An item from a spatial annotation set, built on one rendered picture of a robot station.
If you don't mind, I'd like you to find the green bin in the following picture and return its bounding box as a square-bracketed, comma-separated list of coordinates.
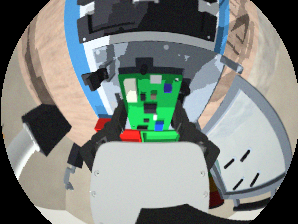
[141, 130, 180, 142]

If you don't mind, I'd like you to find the red bin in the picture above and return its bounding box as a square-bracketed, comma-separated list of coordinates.
[94, 118, 142, 142]

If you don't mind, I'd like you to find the green circuit board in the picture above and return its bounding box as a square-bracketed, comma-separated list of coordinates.
[118, 73, 183, 131]

